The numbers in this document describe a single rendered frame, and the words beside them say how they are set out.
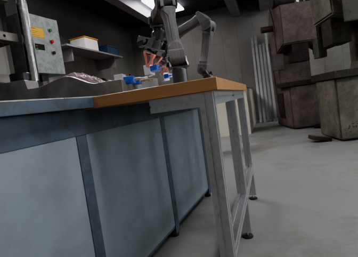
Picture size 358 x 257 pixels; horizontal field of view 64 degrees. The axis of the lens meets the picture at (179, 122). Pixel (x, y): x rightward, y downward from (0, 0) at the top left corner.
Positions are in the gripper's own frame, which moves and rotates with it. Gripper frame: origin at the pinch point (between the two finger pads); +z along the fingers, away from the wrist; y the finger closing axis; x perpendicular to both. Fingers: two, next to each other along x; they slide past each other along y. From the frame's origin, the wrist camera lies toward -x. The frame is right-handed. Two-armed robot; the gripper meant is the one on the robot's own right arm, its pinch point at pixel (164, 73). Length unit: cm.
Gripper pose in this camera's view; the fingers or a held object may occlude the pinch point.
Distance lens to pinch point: 197.4
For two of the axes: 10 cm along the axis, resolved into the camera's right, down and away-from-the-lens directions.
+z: -2.0, 9.0, 4.0
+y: -7.1, 1.5, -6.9
